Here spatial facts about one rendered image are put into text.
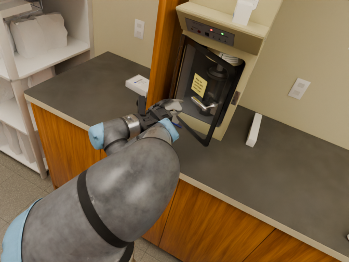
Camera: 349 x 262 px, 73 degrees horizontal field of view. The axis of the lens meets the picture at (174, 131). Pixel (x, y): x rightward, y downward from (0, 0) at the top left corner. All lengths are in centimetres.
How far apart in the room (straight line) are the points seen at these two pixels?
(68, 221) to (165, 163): 14
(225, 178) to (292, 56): 75
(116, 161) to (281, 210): 88
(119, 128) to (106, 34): 121
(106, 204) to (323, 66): 132
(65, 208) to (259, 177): 96
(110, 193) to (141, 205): 4
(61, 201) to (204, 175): 79
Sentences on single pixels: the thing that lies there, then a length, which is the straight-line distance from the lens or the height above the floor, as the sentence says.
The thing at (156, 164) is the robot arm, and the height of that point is 149.
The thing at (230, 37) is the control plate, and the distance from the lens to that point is 92.
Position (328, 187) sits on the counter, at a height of 94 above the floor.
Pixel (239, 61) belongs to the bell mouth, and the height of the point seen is 133.
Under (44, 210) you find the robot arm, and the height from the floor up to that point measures 145.
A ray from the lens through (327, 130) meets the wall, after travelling 164.
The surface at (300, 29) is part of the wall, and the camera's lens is 141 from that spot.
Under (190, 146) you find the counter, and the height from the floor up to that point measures 94.
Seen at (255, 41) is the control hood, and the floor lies 148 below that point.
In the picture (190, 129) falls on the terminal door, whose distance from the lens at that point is 113.
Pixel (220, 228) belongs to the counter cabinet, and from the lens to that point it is 128.
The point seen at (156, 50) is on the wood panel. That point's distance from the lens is 104.
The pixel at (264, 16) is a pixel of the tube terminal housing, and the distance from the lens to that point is 97.
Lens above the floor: 173
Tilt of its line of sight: 41 degrees down
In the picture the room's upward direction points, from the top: 14 degrees clockwise
